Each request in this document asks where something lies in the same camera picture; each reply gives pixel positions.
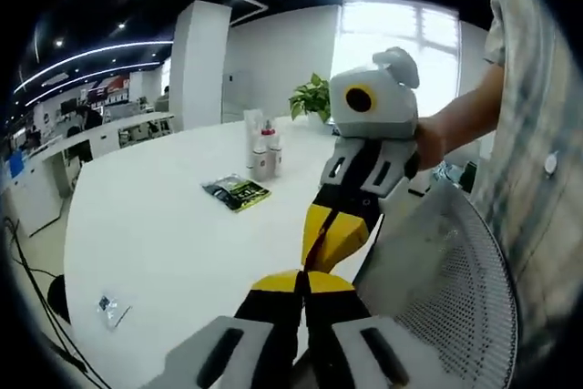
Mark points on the small clear plastic packet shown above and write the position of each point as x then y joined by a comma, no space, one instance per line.
111,311

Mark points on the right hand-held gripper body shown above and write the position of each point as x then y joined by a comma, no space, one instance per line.
391,111

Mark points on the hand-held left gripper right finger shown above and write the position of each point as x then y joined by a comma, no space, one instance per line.
337,330

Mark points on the person's plaid shirt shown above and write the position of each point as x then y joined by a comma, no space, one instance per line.
533,134

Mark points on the grey door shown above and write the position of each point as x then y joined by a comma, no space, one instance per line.
239,90

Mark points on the blue storage box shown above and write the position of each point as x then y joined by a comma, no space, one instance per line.
16,165

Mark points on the green potted plant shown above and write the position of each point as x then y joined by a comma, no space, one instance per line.
309,93

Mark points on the person's right hand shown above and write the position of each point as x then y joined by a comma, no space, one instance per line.
432,145

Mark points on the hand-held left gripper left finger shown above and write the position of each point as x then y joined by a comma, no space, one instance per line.
268,330

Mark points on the white square pillar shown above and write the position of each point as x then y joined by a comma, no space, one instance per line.
200,65

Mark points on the grey mesh chair back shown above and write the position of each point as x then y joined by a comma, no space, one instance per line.
455,270

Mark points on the large bright window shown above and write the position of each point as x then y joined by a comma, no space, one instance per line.
437,43

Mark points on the small skincare bottle dark label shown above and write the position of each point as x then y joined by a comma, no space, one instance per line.
275,168

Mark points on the silver skincare bottle clear cap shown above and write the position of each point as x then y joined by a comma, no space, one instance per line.
258,170

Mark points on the green black skincare sachet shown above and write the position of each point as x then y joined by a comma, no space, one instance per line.
241,193

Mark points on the white office desk row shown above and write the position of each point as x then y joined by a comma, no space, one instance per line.
114,129

